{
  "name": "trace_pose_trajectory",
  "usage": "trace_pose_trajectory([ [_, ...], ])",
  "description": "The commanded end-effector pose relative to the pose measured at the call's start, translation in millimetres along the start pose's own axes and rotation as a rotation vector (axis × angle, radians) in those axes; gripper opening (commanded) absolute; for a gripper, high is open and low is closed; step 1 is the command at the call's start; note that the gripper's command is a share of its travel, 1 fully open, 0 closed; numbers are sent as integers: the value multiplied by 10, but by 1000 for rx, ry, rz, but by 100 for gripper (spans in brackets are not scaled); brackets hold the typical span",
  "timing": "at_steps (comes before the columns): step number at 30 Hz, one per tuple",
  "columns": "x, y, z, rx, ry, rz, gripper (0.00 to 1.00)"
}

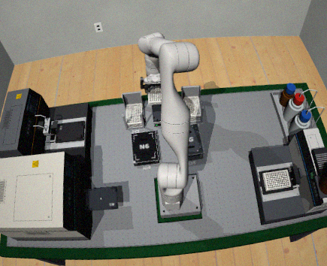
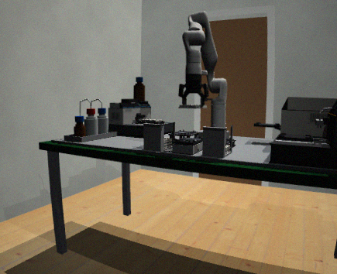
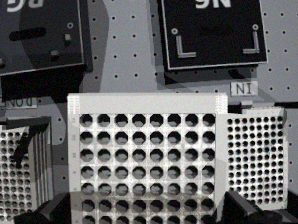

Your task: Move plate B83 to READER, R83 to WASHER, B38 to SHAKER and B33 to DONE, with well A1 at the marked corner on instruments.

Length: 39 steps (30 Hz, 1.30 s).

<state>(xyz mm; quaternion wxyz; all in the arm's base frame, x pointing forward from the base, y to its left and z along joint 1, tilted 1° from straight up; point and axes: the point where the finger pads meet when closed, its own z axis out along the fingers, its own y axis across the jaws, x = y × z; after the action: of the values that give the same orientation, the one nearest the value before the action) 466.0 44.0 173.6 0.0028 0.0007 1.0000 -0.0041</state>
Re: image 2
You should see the brown glass bottle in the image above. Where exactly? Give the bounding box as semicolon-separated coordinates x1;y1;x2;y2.
74;127;86;137
133;85;145;101

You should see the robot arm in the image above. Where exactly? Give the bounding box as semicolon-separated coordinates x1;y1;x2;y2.
182;11;227;128

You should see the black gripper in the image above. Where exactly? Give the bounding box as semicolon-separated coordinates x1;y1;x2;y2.
178;74;209;107

